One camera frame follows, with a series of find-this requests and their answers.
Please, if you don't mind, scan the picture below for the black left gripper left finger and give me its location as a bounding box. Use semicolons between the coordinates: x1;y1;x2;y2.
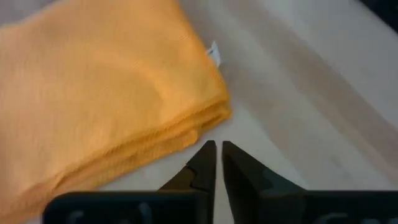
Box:
42;139;218;224

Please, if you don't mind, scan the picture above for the orange microfiber towel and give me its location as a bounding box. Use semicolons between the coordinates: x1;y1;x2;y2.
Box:
0;0;233;224

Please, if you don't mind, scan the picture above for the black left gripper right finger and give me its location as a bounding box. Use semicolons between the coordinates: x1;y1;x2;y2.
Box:
221;140;398;224

